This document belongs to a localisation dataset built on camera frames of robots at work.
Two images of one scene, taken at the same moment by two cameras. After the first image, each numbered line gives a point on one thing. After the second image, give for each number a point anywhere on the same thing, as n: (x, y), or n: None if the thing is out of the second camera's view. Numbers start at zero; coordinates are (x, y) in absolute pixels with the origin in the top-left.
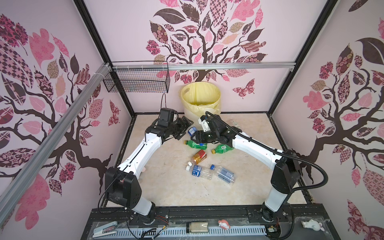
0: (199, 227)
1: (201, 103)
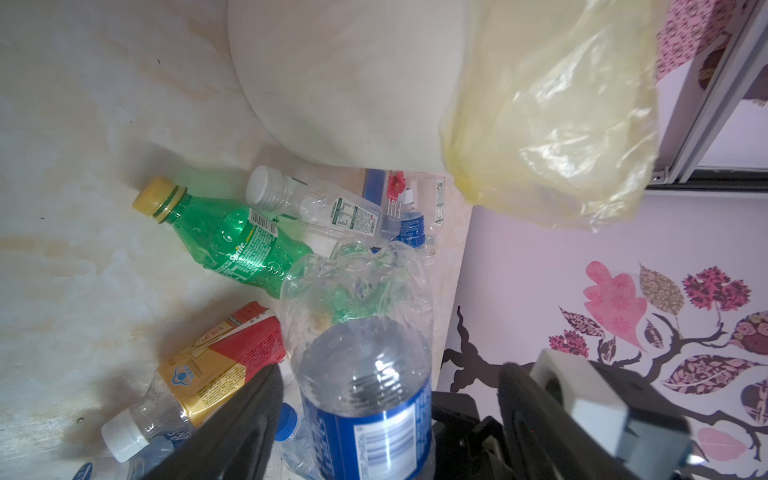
0: None
1: (542, 109)
